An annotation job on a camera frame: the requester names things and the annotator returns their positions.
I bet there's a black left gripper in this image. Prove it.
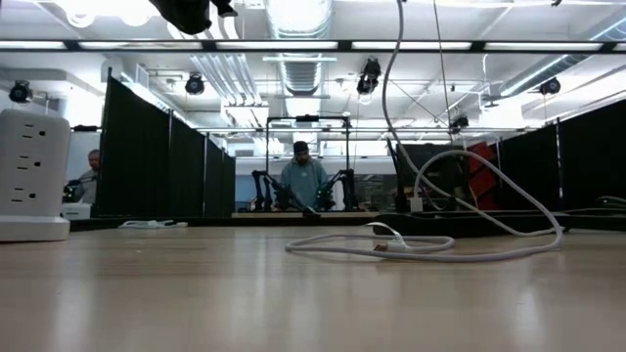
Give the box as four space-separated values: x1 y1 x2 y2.
148 0 240 36

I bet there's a white tower power strip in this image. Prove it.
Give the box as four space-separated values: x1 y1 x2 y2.
0 108 72 243

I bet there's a long black power strip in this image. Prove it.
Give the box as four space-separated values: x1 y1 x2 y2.
373 209 571 240

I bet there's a black ceiling spotlight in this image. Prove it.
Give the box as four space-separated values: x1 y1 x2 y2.
449 114 470 136
355 57 382 97
538 76 562 97
8 80 34 105
184 71 206 97

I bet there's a black curtain partition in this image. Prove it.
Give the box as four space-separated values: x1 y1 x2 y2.
497 100 626 212
94 67 237 219

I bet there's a person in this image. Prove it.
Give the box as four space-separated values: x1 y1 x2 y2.
280 140 330 210
63 149 102 205

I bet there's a wooden background table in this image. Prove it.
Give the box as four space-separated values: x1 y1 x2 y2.
231 210 392 220

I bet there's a white box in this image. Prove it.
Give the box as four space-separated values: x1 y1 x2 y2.
60 201 93 222

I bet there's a black monitor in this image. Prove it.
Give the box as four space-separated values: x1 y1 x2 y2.
394 143 467 212

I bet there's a red panel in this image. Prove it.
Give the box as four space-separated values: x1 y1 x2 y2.
465 141 501 211

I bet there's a silver ventilation duct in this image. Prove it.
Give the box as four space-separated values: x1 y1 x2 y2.
263 0 338 98

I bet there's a black background rig frame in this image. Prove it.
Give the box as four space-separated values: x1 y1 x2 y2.
264 114 351 212

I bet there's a thin black hanging cable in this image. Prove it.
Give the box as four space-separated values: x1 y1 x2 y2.
432 0 455 144

